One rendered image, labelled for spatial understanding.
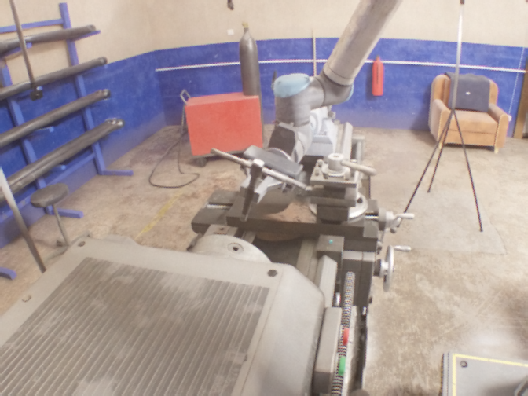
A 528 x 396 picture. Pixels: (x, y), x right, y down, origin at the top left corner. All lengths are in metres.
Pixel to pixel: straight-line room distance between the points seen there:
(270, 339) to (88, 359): 0.23
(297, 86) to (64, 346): 0.72
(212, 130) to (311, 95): 3.28
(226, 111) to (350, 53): 3.26
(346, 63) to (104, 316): 0.76
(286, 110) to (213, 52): 4.80
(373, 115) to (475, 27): 1.98
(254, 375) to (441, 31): 5.12
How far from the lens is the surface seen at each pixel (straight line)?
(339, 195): 1.25
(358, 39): 0.87
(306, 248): 1.39
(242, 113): 4.08
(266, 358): 0.43
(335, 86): 0.94
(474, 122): 4.82
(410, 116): 5.44
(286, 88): 0.87
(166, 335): 0.47
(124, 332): 0.49
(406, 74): 5.29
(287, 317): 0.48
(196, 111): 4.08
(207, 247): 0.81
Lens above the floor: 1.69
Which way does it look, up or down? 29 degrees down
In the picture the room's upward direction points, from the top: 5 degrees counter-clockwise
